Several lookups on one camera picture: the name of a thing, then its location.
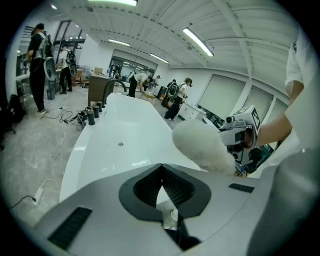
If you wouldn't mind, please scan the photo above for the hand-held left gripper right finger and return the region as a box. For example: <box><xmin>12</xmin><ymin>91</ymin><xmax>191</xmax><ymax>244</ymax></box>
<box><xmin>162</xmin><ymin>163</ymin><xmax>260</xmax><ymax>251</ymax></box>

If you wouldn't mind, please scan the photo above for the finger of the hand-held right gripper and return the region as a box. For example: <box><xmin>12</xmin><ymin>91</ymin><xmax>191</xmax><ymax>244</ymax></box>
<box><xmin>216</xmin><ymin>126</ymin><xmax>247</xmax><ymax>146</ymax></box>

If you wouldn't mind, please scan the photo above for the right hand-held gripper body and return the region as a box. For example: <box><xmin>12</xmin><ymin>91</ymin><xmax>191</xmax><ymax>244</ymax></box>
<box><xmin>224</xmin><ymin>104</ymin><xmax>262</xmax><ymax>166</ymax></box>

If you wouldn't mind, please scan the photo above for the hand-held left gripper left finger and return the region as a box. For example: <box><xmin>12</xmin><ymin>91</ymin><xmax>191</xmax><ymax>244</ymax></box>
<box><xmin>33</xmin><ymin>163</ymin><xmax>181</xmax><ymax>256</ymax></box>

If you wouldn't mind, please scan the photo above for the white fluffy cleaning mitt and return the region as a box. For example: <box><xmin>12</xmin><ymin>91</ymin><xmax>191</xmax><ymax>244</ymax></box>
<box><xmin>171</xmin><ymin>119</ymin><xmax>237</xmax><ymax>176</ymax></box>

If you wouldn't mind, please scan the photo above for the white bathtub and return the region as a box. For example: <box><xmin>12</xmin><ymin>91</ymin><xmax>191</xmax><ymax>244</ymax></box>
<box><xmin>59</xmin><ymin>92</ymin><xmax>204</xmax><ymax>208</ymax></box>

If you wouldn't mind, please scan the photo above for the person's right forearm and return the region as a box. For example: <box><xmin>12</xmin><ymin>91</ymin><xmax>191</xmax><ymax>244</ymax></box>
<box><xmin>256</xmin><ymin>104</ymin><xmax>296</xmax><ymax>147</ymax></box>

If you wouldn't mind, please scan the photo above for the person's right hand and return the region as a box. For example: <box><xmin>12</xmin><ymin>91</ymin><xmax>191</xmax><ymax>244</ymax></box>
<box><xmin>243</xmin><ymin>130</ymin><xmax>254</xmax><ymax>149</ymax></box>

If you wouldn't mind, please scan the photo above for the white roller blind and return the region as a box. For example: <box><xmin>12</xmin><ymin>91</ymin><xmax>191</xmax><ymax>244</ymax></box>
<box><xmin>243</xmin><ymin>86</ymin><xmax>275</xmax><ymax>118</ymax></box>
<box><xmin>198</xmin><ymin>73</ymin><xmax>247</xmax><ymax>121</ymax></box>
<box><xmin>269</xmin><ymin>98</ymin><xmax>288</xmax><ymax>118</ymax></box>

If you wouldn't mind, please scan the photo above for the white cabinet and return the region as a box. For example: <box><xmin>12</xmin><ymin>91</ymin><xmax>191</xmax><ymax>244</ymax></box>
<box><xmin>178</xmin><ymin>102</ymin><xmax>208</xmax><ymax>123</ymax></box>

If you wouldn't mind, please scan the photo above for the white power strip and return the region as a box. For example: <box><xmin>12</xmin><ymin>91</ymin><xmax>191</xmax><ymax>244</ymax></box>
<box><xmin>33</xmin><ymin>186</ymin><xmax>46</xmax><ymax>205</ymax></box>

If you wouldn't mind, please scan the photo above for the person's white shirt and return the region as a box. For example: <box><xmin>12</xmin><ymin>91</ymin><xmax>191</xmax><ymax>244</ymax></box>
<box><xmin>259</xmin><ymin>27</ymin><xmax>320</xmax><ymax>176</ymax></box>

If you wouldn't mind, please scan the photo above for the low wooden table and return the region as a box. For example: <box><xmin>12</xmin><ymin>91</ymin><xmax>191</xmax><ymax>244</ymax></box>
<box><xmin>138</xmin><ymin>91</ymin><xmax>156</xmax><ymax>104</ymax></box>

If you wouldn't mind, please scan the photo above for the ceiling tube light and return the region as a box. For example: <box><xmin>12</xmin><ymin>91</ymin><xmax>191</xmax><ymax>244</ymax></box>
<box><xmin>149</xmin><ymin>52</ymin><xmax>170</xmax><ymax>64</ymax></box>
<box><xmin>107</xmin><ymin>38</ymin><xmax>131</xmax><ymax>48</ymax></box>
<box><xmin>181</xmin><ymin>26</ymin><xmax>215</xmax><ymax>58</ymax></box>
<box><xmin>87</xmin><ymin>0</ymin><xmax>139</xmax><ymax>7</ymax></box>

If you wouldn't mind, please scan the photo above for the black curved faucet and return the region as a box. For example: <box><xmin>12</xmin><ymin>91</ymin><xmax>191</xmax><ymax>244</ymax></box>
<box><xmin>102</xmin><ymin>79</ymin><xmax>126</xmax><ymax>107</ymax></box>

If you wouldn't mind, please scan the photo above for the large glass window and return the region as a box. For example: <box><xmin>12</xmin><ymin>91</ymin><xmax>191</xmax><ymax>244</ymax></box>
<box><xmin>111</xmin><ymin>48</ymin><xmax>159</xmax><ymax>76</ymax></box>

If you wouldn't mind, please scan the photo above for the brown wooden cabinet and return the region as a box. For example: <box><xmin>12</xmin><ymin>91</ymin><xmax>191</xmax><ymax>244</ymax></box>
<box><xmin>87</xmin><ymin>74</ymin><xmax>118</xmax><ymax>108</ymax></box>

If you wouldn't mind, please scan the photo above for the black power cable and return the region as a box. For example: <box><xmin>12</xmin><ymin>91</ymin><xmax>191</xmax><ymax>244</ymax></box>
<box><xmin>9</xmin><ymin>194</ymin><xmax>37</xmax><ymax>210</ymax></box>

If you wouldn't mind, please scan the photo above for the white power cable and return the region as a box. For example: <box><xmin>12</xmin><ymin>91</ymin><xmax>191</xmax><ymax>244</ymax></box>
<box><xmin>41</xmin><ymin>119</ymin><xmax>68</xmax><ymax>192</ymax></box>

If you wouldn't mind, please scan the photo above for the tangle of black cables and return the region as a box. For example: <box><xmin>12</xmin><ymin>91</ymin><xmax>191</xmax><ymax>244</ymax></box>
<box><xmin>59</xmin><ymin>106</ymin><xmax>90</xmax><ymax>131</ymax></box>

